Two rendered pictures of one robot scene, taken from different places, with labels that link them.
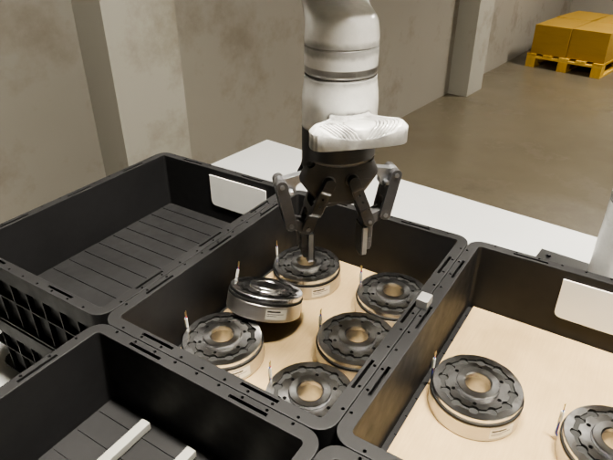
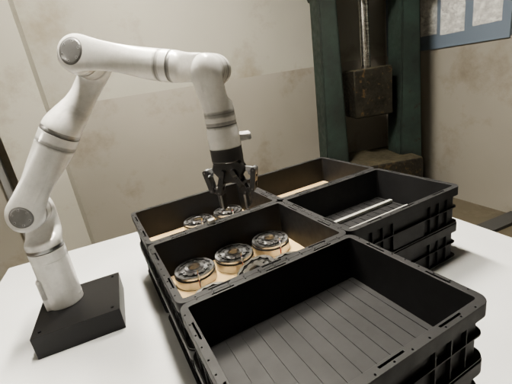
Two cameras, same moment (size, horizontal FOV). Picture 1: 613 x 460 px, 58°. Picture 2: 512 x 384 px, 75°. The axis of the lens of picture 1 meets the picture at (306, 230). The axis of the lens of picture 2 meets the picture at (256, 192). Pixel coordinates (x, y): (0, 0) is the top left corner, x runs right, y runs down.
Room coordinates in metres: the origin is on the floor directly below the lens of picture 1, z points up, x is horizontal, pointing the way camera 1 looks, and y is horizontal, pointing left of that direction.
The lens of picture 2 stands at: (1.16, 0.43, 1.29)
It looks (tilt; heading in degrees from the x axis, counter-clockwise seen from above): 19 degrees down; 213
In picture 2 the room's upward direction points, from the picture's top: 9 degrees counter-clockwise
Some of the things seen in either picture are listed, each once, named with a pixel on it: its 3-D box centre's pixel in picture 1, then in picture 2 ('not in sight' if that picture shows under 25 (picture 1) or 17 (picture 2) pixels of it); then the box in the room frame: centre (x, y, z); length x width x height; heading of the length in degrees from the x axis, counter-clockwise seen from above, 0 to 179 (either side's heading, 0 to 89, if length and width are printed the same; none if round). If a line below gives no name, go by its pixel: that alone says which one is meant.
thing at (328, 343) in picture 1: (357, 338); (233, 253); (0.54, -0.06, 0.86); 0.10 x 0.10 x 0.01
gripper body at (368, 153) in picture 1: (337, 161); (228, 163); (0.53, -0.03, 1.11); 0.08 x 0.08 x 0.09
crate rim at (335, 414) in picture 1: (306, 281); (242, 244); (0.58, 0.00, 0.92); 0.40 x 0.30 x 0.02; 148
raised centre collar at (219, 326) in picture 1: (222, 335); not in sight; (0.54, 0.11, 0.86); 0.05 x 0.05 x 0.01
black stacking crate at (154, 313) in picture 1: (306, 313); (245, 262); (0.58, 0.00, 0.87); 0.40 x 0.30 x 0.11; 148
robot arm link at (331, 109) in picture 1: (346, 99); (225, 132); (0.51, -0.04, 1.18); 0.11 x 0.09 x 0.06; 14
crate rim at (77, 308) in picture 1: (140, 220); (321, 308); (0.74, 0.25, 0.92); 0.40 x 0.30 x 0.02; 148
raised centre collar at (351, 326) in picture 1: (357, 335); (233, 251); (0.54, -0.06, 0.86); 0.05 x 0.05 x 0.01
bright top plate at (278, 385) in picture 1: (309, 394); (270, 239); (0.44, 0.00, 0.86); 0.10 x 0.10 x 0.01
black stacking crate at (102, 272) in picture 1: (145, 248); (324, 334); (0.74, 0.25, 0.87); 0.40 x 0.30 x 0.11; 148
